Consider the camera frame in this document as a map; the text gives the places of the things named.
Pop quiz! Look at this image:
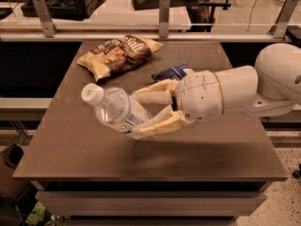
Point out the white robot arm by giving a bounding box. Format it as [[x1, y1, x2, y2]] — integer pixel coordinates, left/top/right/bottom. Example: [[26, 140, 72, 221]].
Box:
[[132, 43, 301, 139]]

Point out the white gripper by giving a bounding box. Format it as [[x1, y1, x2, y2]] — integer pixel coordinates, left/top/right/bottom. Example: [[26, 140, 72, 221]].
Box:
[[131, 71, 223, 139]]

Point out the middle metal rail bracket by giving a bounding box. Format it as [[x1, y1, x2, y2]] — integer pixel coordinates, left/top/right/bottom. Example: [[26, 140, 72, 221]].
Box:
[[158, 0, 170, 38]]

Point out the brown bin at left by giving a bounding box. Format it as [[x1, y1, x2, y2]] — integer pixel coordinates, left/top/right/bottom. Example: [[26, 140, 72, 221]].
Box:
[[0, 144, 30, 200]]

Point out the clear blue-labelled plastic bottle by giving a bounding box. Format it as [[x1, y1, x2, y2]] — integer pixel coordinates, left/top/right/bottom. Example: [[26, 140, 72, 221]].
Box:
[[81, 83, 152, 139]]

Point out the blue chip bag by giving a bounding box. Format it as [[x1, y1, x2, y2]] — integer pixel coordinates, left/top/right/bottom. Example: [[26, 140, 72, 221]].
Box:
[[151, 64, 193, 82]]

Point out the black tray on far table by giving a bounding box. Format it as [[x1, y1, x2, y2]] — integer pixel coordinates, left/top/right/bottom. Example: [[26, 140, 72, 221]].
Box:
[[21, 0, 106, 21]]

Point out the left metal rail bracket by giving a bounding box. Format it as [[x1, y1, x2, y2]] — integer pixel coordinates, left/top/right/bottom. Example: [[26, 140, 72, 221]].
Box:
[[32, 0, 56, 38]]

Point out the right metal rail bracket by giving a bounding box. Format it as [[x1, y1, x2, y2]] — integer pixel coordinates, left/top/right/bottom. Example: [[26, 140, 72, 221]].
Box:
[[271, 0, 300, 39]]

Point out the yellow brown chip bag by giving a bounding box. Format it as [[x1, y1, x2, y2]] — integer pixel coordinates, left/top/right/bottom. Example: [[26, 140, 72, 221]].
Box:
[[77, 35, 163, 81]]

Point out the metal rail bracket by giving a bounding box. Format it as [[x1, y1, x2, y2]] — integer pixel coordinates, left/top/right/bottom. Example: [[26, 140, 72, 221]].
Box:
[[271, 0, 300, 39], [158, 0, 170, 38], [32, 0, 56, 38]]

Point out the grey table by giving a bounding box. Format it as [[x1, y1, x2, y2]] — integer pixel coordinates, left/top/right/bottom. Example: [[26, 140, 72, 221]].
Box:
[[12, 40, 289, 226]]

